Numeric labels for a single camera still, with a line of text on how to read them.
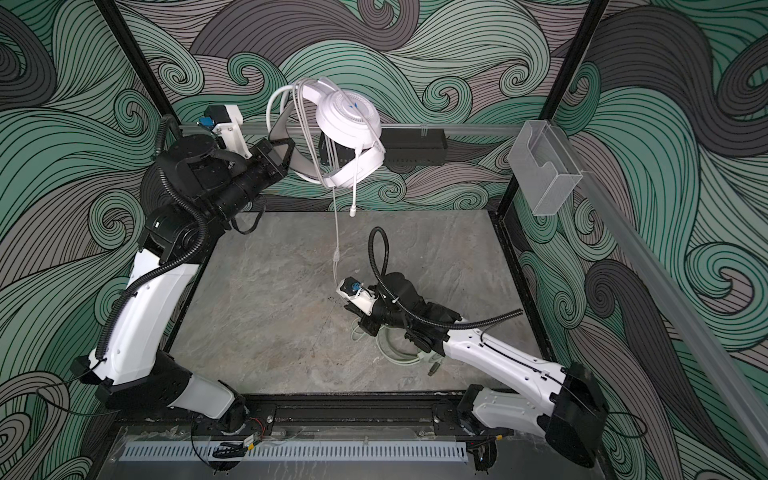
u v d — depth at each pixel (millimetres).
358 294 598
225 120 454
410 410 745
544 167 790
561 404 387
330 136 393
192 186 382
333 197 1190
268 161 456
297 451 697
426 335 519
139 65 796
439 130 928
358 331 877
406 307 524
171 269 368
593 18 717
